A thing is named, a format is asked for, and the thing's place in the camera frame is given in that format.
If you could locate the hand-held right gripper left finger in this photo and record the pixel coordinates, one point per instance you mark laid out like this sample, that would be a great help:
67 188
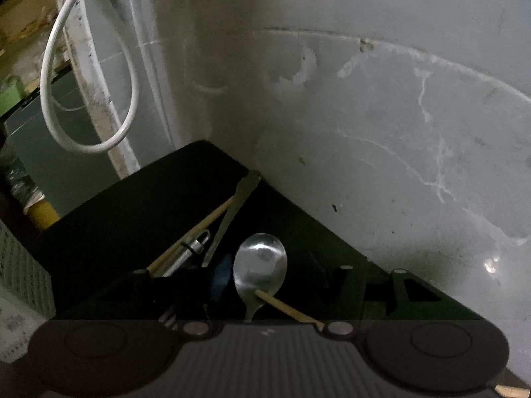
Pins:
222 275

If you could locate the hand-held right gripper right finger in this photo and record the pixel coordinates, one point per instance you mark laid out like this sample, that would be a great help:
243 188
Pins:
317 271

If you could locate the steel spoon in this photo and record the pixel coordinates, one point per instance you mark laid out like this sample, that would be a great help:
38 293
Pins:
259 261

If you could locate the white perforated utensil holder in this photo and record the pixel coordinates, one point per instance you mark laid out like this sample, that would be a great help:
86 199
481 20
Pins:
25 273

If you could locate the wooden chopstick with purple band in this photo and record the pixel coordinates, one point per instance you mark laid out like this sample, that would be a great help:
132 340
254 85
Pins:
195 232

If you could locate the flat steel utensil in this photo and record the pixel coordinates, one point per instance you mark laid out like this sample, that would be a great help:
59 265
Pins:
232 215

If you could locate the yellow cylinder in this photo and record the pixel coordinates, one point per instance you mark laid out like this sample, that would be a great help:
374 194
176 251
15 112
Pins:
43 215

